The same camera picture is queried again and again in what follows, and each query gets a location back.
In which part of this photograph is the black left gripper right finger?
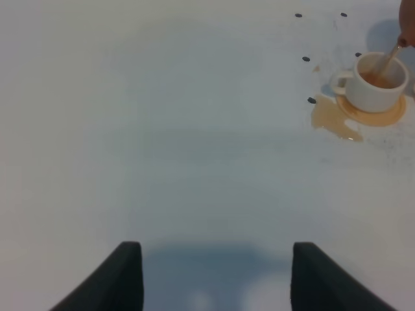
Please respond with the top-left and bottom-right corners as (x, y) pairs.
(290, 242), (394, 310)

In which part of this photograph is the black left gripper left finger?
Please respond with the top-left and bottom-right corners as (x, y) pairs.
(53, 242), (143, 311)

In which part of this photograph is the brown clay teapot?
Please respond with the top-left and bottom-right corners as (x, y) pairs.
(397, 0), (415, 47)

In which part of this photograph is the spilled tea puddle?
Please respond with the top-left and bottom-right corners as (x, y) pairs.
(311, 95), (363, 142)

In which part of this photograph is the orange left cup coaster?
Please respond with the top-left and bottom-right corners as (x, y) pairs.
(336, 95), (407, 127)

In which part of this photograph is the white left teacup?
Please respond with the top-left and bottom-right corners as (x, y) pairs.
(329, 52), (410, 113)

